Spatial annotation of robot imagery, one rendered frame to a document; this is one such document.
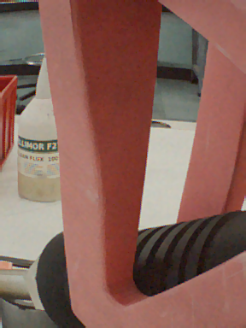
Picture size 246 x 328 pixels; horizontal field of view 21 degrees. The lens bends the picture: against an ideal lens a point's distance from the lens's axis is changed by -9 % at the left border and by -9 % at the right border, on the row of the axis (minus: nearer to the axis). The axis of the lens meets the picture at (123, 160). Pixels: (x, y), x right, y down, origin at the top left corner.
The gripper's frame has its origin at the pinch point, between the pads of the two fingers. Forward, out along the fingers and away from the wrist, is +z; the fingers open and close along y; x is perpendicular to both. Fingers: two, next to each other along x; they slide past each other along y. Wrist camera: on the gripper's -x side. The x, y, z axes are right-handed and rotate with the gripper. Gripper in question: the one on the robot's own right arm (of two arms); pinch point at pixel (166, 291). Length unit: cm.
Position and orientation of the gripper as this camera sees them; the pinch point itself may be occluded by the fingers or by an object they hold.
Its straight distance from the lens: 11.0
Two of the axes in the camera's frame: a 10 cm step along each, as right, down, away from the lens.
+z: -3.7, 7.2, 5.9
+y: -7.1, 1.9, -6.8
